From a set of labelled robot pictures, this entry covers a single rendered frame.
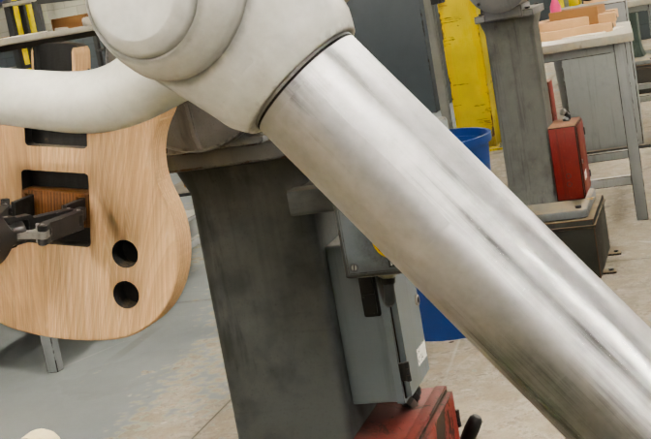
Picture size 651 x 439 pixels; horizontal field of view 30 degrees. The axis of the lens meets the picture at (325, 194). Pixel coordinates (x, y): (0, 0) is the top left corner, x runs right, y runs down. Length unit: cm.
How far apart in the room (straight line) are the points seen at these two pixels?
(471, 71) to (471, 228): 809
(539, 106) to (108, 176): 364
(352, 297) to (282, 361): 16
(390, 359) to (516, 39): 327
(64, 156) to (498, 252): 89
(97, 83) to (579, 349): 54
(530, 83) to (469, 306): 425
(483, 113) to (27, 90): 784
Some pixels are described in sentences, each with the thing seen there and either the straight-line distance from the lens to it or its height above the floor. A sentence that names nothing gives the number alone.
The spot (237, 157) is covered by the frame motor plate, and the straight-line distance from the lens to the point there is 181.
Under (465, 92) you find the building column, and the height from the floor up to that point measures 44.
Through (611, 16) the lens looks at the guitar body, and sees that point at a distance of 617.
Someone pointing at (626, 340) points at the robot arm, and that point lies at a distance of 88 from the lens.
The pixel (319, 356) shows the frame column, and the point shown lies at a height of 76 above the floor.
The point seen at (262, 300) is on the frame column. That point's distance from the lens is 194.
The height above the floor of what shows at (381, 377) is 71.
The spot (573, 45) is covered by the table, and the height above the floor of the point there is 88.
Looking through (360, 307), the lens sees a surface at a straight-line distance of 193.
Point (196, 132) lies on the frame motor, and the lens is 175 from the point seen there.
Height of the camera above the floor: 131
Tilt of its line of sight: 9 degrees down
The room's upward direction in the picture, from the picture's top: 10 degrees counter-clockwise
